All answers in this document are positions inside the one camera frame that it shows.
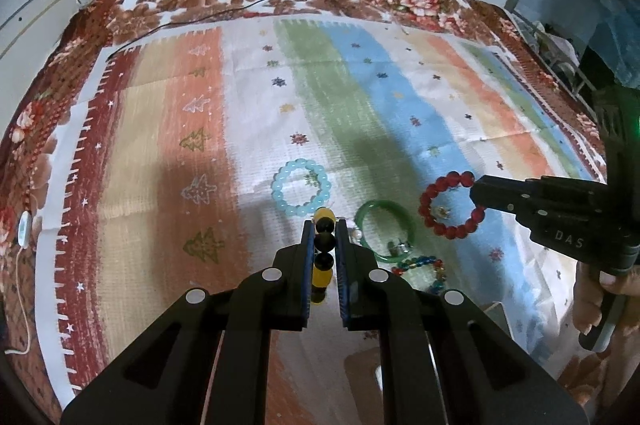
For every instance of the red floral bedspread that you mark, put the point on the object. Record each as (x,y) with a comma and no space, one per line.
(120,24)

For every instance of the striped colourful cloth mat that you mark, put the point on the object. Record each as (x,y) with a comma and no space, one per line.
(161,176)

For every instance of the green jade bangle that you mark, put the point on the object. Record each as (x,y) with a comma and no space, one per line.
(387,229)

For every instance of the person right hand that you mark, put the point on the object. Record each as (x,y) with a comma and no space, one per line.
(624,345)

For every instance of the white wooden headboard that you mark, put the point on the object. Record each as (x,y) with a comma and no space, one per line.
(36,26)

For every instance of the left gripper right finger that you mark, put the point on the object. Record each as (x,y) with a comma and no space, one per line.
(443,361)

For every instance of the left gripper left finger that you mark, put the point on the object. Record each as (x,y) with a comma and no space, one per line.
(205,359)

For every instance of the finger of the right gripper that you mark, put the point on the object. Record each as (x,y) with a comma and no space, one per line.
(552,208)

